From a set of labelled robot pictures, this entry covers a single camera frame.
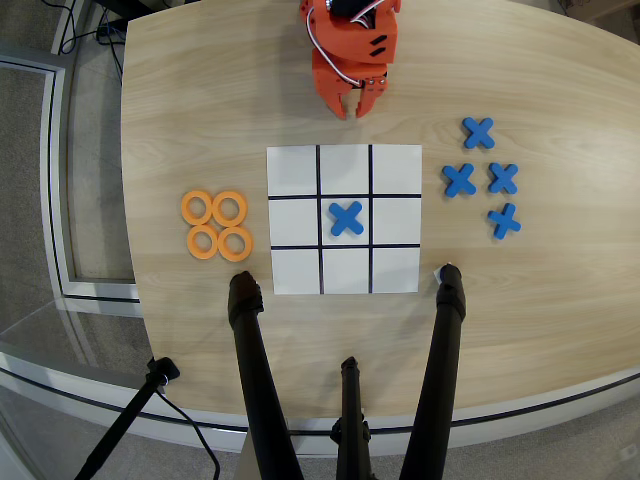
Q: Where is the white tic-tac-toe board sheet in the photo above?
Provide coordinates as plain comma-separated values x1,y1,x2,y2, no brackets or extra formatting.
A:
265,143,424,296

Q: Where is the orange lattice robot base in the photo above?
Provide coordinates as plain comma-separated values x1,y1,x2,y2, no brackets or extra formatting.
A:
299,0,325,30

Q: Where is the grey metal floor frame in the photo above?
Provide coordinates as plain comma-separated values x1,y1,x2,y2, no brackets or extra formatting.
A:
0,54,143,307

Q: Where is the short black tripod leg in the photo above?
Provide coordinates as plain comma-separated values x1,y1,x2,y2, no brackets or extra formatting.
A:
329,355,375,480

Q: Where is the black cable on floor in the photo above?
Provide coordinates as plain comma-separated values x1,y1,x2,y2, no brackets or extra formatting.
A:
153,388,222,480

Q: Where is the orange ring piece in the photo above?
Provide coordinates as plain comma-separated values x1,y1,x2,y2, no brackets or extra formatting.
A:
186,223,222,260
211,190,249,228
217,225,255,263
180,189,217,226

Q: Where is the blue cross piece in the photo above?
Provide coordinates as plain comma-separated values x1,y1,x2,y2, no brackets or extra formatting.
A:
461,116,497,151
486,202,523,242
486,161,520,196
441,162,478,198
328,200,365,238

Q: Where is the bundle of dark floor cables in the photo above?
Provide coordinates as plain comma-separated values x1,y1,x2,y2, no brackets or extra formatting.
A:
56,0,125,77

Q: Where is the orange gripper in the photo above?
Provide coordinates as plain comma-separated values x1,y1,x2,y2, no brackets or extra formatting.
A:
311,13,400,121

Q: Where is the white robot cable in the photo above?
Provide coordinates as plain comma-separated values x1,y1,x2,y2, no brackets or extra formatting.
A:
305,0,389,89

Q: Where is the thin black stand pole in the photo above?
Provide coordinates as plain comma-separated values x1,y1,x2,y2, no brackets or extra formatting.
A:
73,356,182,480

